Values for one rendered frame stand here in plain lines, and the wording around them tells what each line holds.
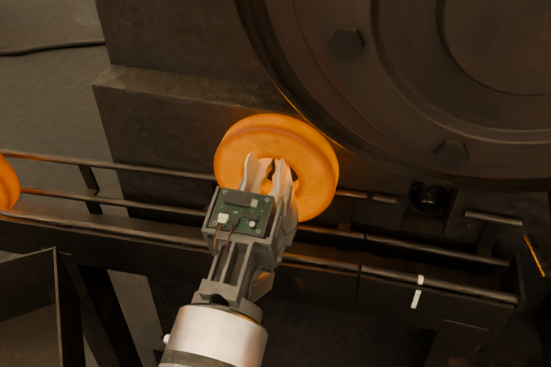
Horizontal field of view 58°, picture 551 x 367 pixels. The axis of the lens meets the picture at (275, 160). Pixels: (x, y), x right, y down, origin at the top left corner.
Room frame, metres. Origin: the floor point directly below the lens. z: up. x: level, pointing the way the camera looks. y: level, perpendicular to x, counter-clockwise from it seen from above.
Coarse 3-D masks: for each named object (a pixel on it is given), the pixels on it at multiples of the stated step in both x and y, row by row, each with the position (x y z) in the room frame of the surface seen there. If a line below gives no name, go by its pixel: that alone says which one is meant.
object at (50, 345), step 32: (32, 256) 0.41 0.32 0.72; (0, 288) 0.39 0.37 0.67; (32, 288) 0.40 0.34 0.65; (64, 288) 0.38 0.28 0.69; (0, 320) 0.38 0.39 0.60; (32, 320) 0.38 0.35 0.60; (64, 320) 0.32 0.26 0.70; (0, 352) 0.33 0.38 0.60; (32, 352) 0.33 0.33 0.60; (64, 352) 0.28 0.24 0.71
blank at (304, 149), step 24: (240, 120) 0.48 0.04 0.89; (264, 120) 0.46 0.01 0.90; (288, 120) 0.46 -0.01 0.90; (240, 144) 0.45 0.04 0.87; (264, 144) 0.44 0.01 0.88; (288, 144) 0.44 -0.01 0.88; (312, 144) 0.43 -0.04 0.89; (216, 168) 0.46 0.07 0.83; (240, 168) 0.45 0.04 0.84; (312, 168) 0.43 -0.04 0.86; (336, 168) 0.44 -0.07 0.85; (264, 192) 0.45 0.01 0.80; (312, 192) 0.43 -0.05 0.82; (312, 216) 0.43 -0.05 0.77
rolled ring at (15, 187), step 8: (0, 160) 0.57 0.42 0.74; (0, 168) 0.56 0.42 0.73; (8, 168) 0.57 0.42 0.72; (0, 176) 0.55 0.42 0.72; (8, 176) 0.56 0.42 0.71; (16, 176) 0.58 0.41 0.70; (0, 184) 0.55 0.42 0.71; (8, 184) 0.56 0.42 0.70; (16, 184) 0.57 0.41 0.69; (0, 192) 0.55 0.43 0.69; (8, 192) 0.55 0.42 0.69; (16, 192) 0.57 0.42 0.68; (0, 200) 0.55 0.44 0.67; (8, 200) 0.55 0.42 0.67; (16, 200) 0.57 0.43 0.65; (8, 208) 0.55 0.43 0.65
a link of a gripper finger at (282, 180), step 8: (280, 160) 0.41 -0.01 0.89; (280, 168) 0.40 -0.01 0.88; (288, 168) 0.43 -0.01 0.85; (272, 176) 0.42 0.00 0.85; (280, 176) 0.40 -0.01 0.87; (288, 176) 0.42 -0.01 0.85; (280, 184) 0.39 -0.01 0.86; (288, 184) 0.41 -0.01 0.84; (272, 192) 0.40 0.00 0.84; (280, 192) 0.39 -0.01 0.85; (288, 192) 0.40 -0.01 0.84; (288, 200) 0.39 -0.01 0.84
